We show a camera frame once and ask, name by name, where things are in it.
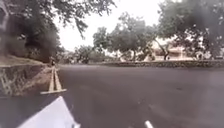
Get row of trees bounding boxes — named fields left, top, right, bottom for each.
left=71, top=0, right=224, bottom=64

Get grey asphalt road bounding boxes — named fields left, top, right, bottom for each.
left=0, top=63, right=224, bottom=128

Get rough stone wall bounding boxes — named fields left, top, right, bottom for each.
left=0, top=63, right=48, bottom=98

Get trees behind stone wall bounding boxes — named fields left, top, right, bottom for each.
left=0, top=0, right=118, bottom=64

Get low stone kerb wall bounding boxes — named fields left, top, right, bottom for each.
left=99, top=59, right=224, bottom=69

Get pale building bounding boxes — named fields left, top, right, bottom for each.
left=146, top=44, right=214, bottom=62

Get pale yellow kerb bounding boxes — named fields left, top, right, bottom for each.
left=39, top=65, right=68, bottom=96

